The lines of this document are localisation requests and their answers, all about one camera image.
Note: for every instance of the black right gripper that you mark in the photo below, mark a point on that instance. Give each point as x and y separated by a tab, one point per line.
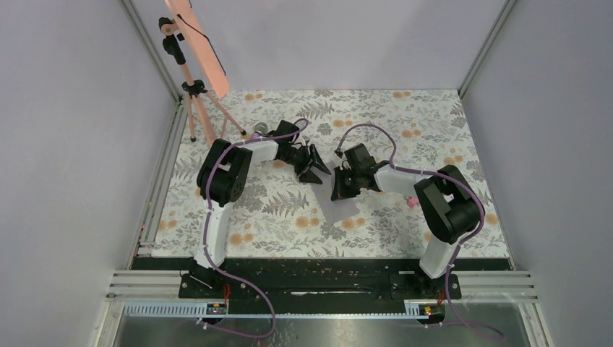
340	191

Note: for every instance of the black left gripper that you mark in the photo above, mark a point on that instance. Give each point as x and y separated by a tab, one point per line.
313	156

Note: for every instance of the grey envelope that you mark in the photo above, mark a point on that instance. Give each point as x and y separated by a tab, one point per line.
333	211

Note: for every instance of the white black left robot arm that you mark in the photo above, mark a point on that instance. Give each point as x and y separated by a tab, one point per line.
224	172

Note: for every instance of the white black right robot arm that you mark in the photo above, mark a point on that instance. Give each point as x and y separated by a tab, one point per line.
451	208

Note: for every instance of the floral patterned table mat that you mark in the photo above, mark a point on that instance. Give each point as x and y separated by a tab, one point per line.
277	216

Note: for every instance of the purple glitter microphone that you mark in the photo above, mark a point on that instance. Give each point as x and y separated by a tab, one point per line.
260	129

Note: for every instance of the pink eraser block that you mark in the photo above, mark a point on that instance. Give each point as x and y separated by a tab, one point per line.
412	202

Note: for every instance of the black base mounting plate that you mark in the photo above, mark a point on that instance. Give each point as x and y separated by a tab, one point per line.
309	285

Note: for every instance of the pink tripod stand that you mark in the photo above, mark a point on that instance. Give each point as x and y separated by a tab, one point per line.
193	89

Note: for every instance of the pink board on tripod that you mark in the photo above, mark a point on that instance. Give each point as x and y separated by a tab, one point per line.
200	45

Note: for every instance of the aluminium slotted rail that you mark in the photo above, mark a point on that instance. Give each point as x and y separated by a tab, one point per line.
217	311

